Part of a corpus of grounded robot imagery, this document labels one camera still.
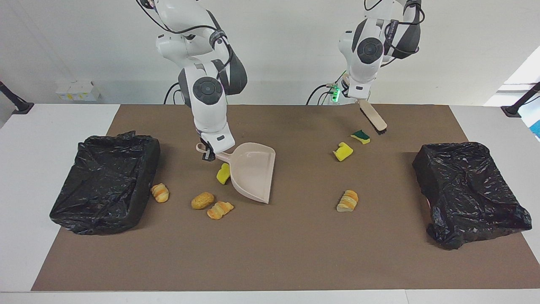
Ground golden bread roll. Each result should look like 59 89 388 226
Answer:
191 192 215 210

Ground beige plastic dustpan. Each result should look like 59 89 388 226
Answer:
196 142 276 204

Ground notched yellow sponge piece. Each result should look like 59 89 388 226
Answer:
332 142 354 162

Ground pale striped croissant piece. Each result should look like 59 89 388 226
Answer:
336 190 359 212

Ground beige hand brush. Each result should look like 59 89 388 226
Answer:
343 74 388 136

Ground bin with black bag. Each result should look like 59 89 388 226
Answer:
412 141 533 250
49 131 161 236

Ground brown table mat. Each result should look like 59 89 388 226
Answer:
31 104 540 292

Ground white box with yellow labels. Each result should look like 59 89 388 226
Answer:
56 80 101 102

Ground black stand foot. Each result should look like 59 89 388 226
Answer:
501 81 540 118
0 81 35 115

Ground black base cable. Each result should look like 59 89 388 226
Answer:
306 84 339 105
164 81 186 105

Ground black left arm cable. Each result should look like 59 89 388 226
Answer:
364 0 426 68

